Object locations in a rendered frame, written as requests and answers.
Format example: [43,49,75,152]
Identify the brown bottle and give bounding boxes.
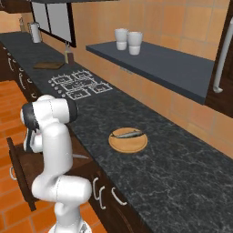
[64,42,76,66]

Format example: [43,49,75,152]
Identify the long white cupboard handle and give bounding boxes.
[212,17,233,94]

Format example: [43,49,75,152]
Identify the small tan bottle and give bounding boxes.
[18,17,25,33]

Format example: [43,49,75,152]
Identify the dark grey wall shelf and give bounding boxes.
[85,40,216,106]

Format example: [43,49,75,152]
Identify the dark brown corner wall cupboard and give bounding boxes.
[0,0,33,15]

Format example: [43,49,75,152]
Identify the grey fish meat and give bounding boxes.
[110,129,147,140]

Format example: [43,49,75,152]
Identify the dark framed window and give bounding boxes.
[30,2,77,48]

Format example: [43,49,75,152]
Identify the white cup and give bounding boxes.
[114,27,129,52]
[127,31,144,56]

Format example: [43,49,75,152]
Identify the black hob with white grates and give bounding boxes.
[47,69,114,101]

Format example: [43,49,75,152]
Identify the white drawer handle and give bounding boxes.
[8,166,18,182]

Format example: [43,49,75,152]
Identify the white kettle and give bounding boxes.
[28,21,43,45]

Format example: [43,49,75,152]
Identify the dark brown base cupboard run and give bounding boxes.
[0,42,44,104]

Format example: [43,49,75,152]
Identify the dark brown open drawer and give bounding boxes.
[6,136,94,212]

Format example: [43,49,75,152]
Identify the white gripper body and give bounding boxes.
[30,133,44,154]

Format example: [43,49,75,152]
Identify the silver knife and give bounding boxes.
[72,153,91,160]

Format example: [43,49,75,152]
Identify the round wooden plate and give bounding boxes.
[107,127,149,155]

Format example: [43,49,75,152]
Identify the dark brown base cupboard door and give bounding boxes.
[86,169,154,233]

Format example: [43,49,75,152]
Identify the dark wooden cutting board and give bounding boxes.
[32,61,66,71]

